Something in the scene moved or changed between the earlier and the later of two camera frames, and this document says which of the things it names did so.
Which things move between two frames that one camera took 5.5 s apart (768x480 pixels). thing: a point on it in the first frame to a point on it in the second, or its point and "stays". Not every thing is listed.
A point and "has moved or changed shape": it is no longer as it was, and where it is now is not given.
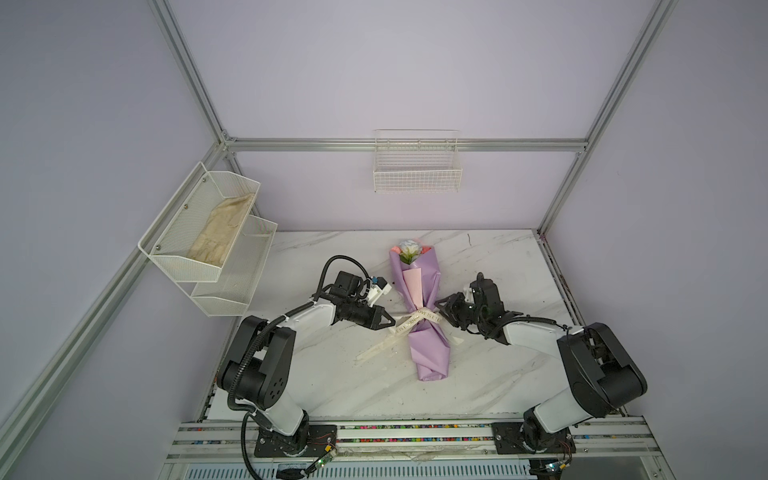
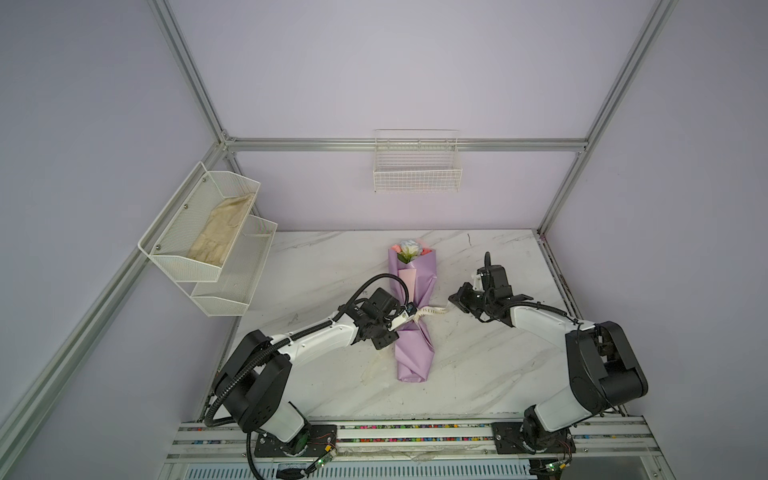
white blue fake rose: [409, 250] stays
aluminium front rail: [409, 440] stays
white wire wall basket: [416, 161] stays
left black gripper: [376, 312] to [389, 338]
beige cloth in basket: [211, 245] stays
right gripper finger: [449, 307] to [467, 299]
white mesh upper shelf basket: [171, 238] stays
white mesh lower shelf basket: [231, 294] stays
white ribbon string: [403, 327] has moved or changed shape
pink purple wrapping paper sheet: [418, 282] has moved or changed shape
